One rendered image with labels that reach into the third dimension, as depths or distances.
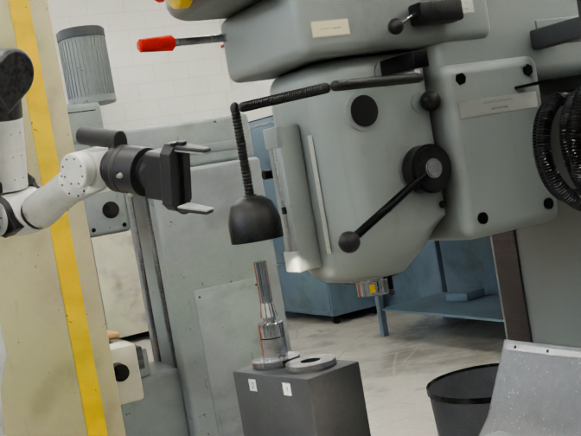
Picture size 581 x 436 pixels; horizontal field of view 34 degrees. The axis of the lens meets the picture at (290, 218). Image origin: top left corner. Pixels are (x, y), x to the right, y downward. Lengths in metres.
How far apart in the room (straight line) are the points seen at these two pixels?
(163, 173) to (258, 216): 0.43
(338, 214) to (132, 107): 9.62
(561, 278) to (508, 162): 0.30
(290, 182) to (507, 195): 0.33
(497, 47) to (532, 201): 0.24
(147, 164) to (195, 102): 9.52
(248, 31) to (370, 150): 0.25
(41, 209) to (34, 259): 1.12
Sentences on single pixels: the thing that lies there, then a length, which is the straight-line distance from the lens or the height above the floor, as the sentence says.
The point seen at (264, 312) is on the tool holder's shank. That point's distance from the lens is 1.74.
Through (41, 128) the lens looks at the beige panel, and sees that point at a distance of 3.04.
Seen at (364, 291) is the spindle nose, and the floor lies 1.29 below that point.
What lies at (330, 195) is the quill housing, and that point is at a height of 1.44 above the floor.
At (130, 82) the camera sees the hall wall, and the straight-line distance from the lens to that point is 10.95.
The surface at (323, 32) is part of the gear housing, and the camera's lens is 1.30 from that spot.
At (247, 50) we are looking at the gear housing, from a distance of 1.42.
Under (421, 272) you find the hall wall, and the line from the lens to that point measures 8.64.
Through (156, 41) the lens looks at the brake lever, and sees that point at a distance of 1.42.
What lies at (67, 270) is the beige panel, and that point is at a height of 1.29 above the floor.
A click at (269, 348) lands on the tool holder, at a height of 1.17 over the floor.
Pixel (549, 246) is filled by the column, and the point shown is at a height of 1.28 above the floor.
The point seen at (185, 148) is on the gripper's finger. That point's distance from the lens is 1.64.
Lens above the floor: 1.49
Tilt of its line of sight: 3 degrees down
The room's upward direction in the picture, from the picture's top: 10 degrees counter-clockwise
